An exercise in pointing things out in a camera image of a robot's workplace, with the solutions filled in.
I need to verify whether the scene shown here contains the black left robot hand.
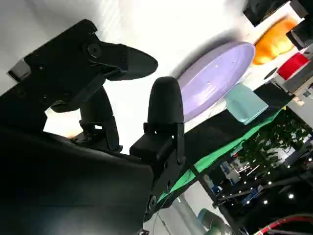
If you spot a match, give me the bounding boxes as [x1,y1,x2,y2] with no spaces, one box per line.
[243,0,292,27]

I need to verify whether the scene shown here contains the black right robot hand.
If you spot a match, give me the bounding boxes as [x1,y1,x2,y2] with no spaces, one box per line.
[0,19,186,235]

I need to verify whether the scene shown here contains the orange and white bread roll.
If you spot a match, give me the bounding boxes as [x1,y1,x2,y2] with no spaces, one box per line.
[252,18,298,66]

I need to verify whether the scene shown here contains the black equipment box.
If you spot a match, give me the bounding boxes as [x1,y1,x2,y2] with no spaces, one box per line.
[285,21,313,48]

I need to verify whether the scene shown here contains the red box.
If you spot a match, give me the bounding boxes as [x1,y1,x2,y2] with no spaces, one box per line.
[277,52,310,80]

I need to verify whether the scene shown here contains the lilac plate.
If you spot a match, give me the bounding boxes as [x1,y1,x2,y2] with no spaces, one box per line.
[176,41,256,123]

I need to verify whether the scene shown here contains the pale green mug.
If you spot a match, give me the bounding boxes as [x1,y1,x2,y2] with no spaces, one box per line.
[224,82,269,125]

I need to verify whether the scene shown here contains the green plants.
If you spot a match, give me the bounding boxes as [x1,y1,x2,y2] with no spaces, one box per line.
[241,109,313,173]

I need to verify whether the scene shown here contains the green cloth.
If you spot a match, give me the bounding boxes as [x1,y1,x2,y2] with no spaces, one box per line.
[156,107,287,204]

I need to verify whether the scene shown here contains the black metal frame bar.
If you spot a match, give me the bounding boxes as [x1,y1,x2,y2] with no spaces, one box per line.
[187,163,239,235]

